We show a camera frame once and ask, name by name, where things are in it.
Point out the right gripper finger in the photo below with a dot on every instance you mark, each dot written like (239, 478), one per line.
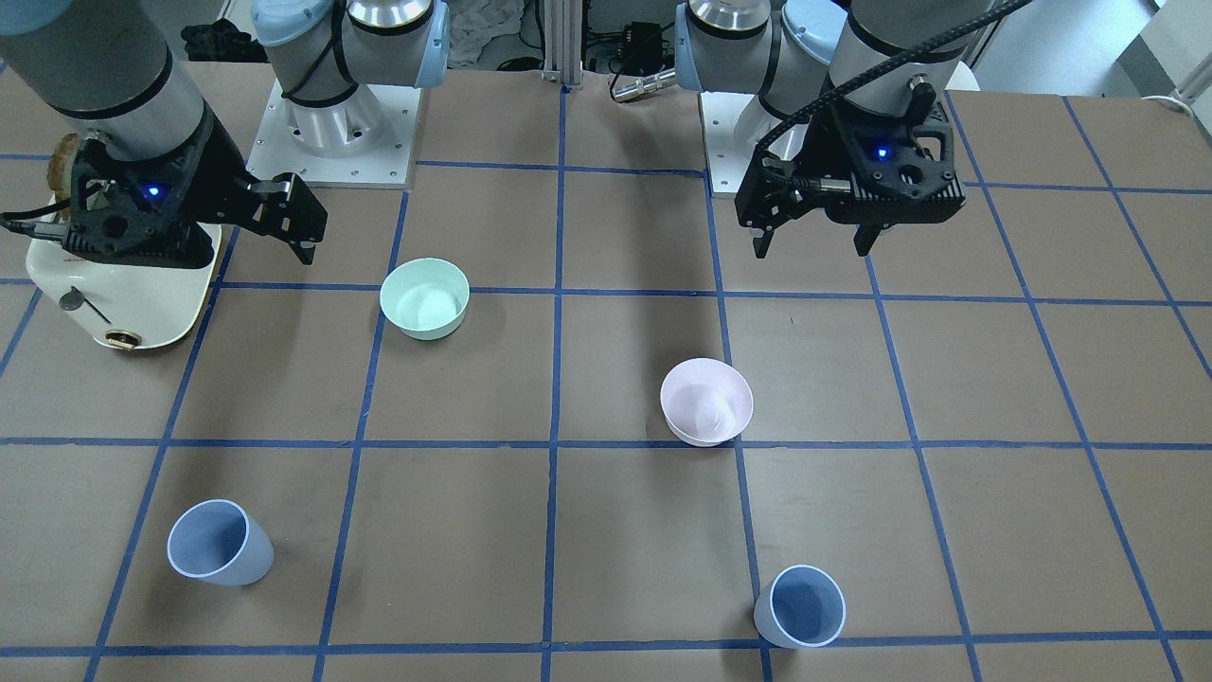
(302, 241)

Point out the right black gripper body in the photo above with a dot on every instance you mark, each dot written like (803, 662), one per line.
(219, 154)

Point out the toast slice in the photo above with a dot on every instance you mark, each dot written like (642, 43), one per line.
(59, 166)

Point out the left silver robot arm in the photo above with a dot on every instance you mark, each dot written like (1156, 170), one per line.
(797, 56)

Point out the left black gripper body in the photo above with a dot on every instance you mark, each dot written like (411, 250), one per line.
(816, 140)

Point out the mint green bowl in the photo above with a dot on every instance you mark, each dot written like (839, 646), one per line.
(425, 298)

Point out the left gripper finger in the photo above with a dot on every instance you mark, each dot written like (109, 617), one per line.
(763, 233)
(865, 237)

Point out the pink bowl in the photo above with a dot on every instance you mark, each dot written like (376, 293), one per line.
(706, 402)

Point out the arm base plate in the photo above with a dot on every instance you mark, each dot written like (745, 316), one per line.
(365, 142)
(733, 124)

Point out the blue cup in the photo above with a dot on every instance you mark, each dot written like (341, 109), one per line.
(802, 607)
(217, 542)

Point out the white toaster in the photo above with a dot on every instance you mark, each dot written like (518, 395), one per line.
(124, 307)

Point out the aluminium frame post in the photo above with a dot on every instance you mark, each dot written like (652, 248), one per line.
(563, 43)

